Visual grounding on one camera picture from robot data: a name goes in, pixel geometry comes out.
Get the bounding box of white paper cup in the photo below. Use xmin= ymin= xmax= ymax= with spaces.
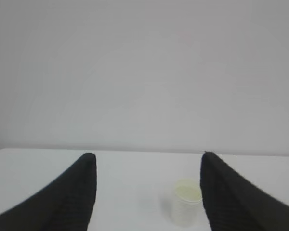
xmin=171 ymin=179 xmax=202 ymax=227

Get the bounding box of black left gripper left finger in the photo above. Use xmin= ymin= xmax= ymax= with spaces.
xmin=0 ymin=153 xmax=97 ymax=231

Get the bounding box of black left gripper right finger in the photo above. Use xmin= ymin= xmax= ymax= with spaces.
xmin=200 ymin=152 xmax=289 ymax=231

